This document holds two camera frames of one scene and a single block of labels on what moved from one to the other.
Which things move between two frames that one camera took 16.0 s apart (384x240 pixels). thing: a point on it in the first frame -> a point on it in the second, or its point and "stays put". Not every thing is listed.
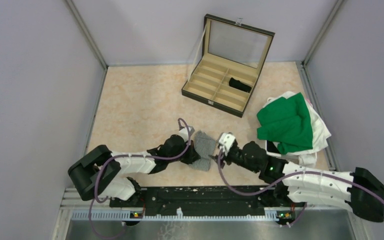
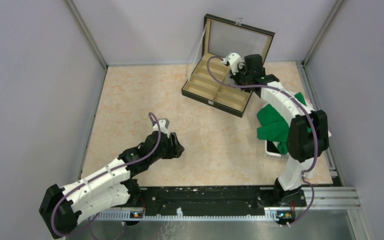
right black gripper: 222,157 -> 234,77
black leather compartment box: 232,54 stays put
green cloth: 287,122 stays put
